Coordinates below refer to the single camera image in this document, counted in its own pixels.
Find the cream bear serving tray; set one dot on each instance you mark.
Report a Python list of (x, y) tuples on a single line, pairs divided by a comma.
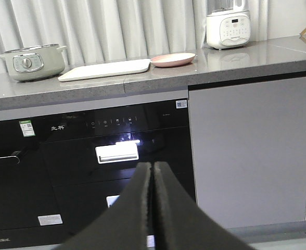
[(106, 70)]

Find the grey cabinet door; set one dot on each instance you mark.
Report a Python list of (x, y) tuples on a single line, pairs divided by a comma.
[(249, 152)]

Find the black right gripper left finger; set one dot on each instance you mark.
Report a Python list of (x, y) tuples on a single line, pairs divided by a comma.
[(124, 225)]

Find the pale green electric pot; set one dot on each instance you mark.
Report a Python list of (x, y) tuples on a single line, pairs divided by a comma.
[(35, 62)]

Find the black drawer sterilizer cabinet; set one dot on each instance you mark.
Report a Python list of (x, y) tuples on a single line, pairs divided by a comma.
[(91, 155)]

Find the pink round plate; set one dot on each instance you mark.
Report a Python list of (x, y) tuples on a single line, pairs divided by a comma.
[(172, 60)]

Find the white pleated curtain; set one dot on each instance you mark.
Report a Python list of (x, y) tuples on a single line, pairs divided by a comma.
[(97, 31)]

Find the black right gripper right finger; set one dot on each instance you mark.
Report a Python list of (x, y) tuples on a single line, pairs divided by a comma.
[(179, 223)]

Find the black built-in oven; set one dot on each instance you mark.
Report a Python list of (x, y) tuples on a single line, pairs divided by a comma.
[(29, 214)]

